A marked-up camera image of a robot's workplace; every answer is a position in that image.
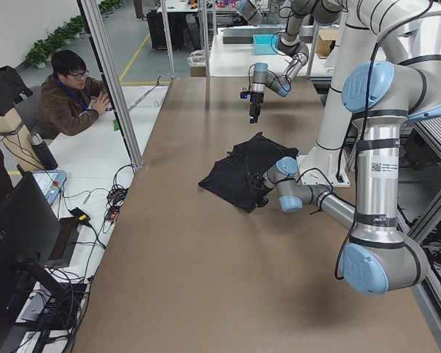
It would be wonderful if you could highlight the green handled long stick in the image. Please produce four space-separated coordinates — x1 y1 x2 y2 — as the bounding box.
112 119 120 131

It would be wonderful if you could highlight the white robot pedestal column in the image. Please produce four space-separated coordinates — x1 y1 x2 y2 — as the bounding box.
299 1 408 188

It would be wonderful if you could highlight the cardboard box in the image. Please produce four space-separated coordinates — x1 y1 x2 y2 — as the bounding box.
315 29 339 58

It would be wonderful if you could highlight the seated man brown jacket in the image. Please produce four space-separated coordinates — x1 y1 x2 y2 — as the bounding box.
38 50 111 140

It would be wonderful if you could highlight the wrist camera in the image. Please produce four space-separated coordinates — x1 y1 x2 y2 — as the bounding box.
247 173 264 193
240 90 251 99

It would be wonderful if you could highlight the blue plastic tray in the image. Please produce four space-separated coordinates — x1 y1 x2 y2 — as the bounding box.
253 34 279 55

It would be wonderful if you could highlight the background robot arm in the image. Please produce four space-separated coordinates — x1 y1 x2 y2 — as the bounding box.
236 0 262 26

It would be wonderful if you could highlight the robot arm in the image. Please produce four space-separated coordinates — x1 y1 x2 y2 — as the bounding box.
257 54 441 295
240 1 343 124

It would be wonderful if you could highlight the black thermos bottle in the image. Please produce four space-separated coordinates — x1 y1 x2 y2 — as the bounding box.
29 132 58 170

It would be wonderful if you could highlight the aluminium frame post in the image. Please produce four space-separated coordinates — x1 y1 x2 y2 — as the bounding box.
76 0 143 171

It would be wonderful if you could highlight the black power strip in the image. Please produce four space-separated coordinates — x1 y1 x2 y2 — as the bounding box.
104 185 129 224

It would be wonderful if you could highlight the black printed t-shirt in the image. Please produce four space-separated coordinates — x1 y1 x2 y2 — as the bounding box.
198 132 298 213

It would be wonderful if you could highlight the blue grey teach pendant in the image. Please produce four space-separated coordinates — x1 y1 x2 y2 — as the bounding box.
32 170 67 205

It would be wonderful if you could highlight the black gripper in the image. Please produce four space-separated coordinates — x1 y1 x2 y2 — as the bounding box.
250 175 270 207
249 91 264 124

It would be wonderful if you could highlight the black Huawei monitor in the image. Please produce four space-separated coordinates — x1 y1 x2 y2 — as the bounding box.
0 172 65 348

